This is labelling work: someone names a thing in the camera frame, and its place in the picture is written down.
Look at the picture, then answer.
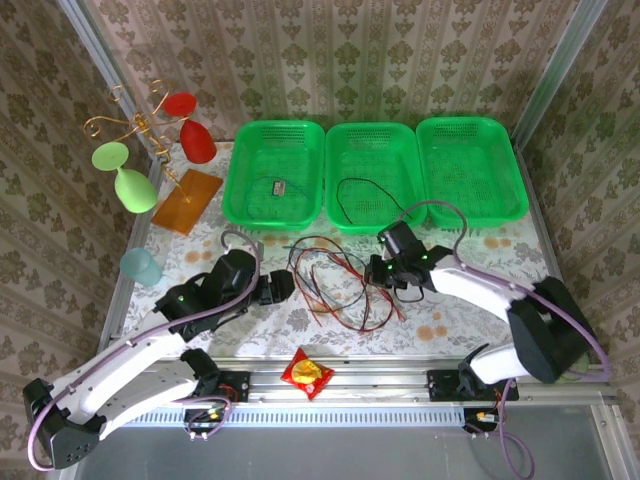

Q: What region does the thin red cable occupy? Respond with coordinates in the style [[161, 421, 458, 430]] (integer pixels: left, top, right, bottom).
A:
[[309, 264, 396, 334], [299, 249, 405, 321], [288, 237, 351, 311]]

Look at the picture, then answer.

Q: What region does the red snack packet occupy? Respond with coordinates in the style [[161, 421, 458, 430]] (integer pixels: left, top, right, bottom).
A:
[[280, 347, 335, 401]]

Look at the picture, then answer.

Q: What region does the blue plastic cup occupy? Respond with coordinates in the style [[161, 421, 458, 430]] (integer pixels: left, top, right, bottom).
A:
[[118, 248, 164, 289]]

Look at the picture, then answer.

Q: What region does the orange wooden base board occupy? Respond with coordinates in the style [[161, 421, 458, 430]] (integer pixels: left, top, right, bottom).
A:
[[150, 168, 225, 237]]

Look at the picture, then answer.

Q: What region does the green plastic basket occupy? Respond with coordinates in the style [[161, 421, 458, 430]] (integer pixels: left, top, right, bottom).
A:
[[221, 119, 326, 232], [324, 122, 429, 236], [415, 116, 530, 230]]

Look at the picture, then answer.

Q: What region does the green plastic wine glass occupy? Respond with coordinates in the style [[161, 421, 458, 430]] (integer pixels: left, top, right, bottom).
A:
[[91, 141, 160, 215]]

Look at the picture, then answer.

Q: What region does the red plastic wine glass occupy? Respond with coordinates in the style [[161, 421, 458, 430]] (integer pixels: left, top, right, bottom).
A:
[[163, 92, 218, 165]]

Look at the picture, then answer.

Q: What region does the small black controller board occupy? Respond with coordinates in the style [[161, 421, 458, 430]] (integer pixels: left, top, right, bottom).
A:
[[183, 407, 227, 435], [462, 407, 505, 435]]

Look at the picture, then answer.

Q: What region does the grey metal panel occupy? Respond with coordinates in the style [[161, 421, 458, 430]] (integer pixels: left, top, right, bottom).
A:
[[59, 405, 624, 480]]

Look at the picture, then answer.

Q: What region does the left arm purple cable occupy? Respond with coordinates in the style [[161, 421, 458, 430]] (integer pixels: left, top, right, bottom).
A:
[[27, 229, 265, 472]]

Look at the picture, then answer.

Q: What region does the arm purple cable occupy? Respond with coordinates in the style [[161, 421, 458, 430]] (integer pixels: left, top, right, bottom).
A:
[[397, 199, 614, 479], [27, 229, 265, 472]]

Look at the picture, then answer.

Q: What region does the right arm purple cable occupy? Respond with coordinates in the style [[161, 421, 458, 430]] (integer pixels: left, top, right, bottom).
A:
[[397, 199, 614, 479]]

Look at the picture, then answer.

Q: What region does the aluminium table side rail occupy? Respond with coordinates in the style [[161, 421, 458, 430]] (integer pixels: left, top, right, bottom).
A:
[[514, 144, 609, 371], [94, 159, 166, 366]]

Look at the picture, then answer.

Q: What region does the aluminium frame rail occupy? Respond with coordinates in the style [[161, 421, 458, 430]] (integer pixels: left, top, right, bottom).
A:
[[69, 355, 617, 407]]

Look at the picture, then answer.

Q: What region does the white slotted cable duct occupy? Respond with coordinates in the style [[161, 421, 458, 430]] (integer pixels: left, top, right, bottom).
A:
[[87, 405, 474, 429]]

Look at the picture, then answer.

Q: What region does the gold wire glass rack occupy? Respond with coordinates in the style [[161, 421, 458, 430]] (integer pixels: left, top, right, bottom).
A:
[[82, 78, 194, 204]]

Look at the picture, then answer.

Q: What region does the aluminium frame post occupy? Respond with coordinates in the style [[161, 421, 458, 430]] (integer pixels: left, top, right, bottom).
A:
[[56, 0, 169, 174], [508, 0, 609, 147]]

